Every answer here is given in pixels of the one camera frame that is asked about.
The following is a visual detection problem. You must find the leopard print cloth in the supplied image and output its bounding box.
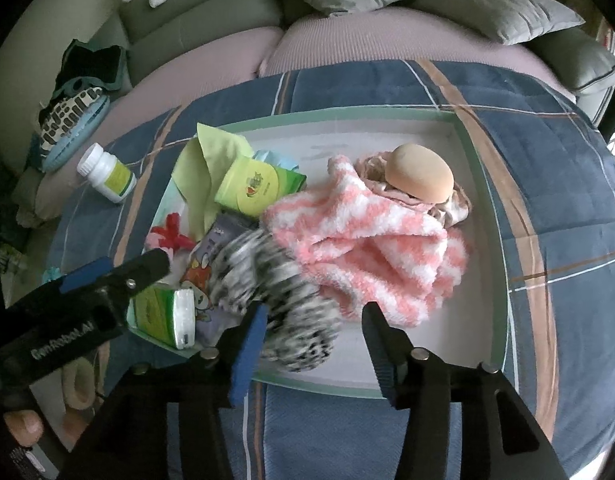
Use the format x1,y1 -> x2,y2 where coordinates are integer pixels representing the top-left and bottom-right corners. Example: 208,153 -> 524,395
210,230 -> 343,373

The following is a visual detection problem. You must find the green tissue pack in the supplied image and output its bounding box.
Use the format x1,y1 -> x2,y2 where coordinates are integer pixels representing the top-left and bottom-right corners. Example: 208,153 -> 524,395
214,155 -> 307,218
126,285 -> 197,351

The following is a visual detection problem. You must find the purple cartoon packet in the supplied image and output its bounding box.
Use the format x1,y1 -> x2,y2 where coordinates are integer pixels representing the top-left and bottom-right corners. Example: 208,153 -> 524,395
180,212 -> 263,348

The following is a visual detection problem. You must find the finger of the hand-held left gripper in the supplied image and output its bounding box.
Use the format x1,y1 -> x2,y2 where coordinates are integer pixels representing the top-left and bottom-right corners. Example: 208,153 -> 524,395
57,256 -> 113,296
100,249 -> 170,301

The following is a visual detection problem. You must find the blue plaid blanket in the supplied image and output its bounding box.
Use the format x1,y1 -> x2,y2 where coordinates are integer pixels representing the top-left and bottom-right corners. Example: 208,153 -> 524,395
47,57 -> 615,480

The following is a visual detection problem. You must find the pink sofa seat cover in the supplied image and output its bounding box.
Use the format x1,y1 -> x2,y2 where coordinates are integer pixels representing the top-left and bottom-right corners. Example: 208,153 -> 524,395
37,7 -> 575,221

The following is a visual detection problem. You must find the beige slipper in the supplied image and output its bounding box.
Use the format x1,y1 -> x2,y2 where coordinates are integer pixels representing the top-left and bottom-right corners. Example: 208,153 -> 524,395
61,360 -> 97,411

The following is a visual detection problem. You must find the dark teal cloth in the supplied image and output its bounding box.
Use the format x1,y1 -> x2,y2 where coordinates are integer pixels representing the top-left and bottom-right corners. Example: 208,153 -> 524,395
52,39 -> 129,98

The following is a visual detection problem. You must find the blue face mask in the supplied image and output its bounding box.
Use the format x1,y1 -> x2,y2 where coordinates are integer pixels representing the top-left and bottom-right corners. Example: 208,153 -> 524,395
252,149 -> 298,171

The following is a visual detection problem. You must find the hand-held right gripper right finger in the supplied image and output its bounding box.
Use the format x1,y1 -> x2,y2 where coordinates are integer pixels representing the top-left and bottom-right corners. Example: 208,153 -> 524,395
361,301 -> 553,480

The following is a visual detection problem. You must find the red bow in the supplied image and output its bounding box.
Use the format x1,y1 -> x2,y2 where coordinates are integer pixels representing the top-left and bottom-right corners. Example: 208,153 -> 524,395
150,212 -> 198,261

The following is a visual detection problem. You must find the grey green leather sofa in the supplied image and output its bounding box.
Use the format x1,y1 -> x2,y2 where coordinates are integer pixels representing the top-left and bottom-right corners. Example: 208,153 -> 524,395
12,0 -> 615,221

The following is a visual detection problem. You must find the light blue inflatable cushion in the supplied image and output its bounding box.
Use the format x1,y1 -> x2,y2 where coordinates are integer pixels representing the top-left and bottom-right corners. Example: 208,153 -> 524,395
40,95 -> 110,175

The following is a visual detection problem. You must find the person's left hand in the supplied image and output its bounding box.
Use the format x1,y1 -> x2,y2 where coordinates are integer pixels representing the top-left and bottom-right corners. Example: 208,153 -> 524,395
4,410 -> 45,448

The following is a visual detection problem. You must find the pink and white fuzzy cloth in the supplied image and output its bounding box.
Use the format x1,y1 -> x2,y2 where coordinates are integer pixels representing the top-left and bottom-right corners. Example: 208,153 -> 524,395
260,154 -> 471,328

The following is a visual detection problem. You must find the white box with teal rim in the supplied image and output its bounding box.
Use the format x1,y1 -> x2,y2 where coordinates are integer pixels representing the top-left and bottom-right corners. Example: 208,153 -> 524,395
127,105 -> 511,401

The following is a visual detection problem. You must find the light green cloth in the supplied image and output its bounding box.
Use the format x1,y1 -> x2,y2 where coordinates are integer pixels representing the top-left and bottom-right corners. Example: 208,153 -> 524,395
171,122 -> 255,241

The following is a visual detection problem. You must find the grey pillow with dark piping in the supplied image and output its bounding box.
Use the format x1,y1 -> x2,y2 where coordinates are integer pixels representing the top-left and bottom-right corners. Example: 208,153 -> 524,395
525,25 -> 615,98

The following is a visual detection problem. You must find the white plastic bottle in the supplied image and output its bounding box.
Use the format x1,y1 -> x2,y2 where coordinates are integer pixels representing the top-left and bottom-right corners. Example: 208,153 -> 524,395
77,142 -> 138,204

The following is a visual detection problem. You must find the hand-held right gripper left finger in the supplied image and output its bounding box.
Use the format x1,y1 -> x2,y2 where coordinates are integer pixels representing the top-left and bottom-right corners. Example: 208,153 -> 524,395
84,302 -> 268,480

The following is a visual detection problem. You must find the long grey pillow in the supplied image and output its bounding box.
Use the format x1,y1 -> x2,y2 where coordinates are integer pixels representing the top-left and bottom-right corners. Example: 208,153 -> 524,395
410,0 -> 585,46

